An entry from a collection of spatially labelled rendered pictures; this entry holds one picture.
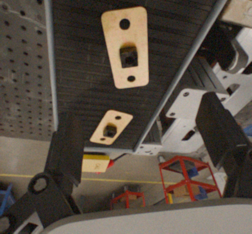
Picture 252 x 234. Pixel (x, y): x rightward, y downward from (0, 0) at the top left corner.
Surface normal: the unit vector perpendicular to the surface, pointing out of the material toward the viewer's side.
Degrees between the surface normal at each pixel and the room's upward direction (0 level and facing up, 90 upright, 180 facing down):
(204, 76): 90
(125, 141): 0
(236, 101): 0
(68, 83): 0
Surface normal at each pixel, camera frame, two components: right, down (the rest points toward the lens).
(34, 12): 0.07, 0.75
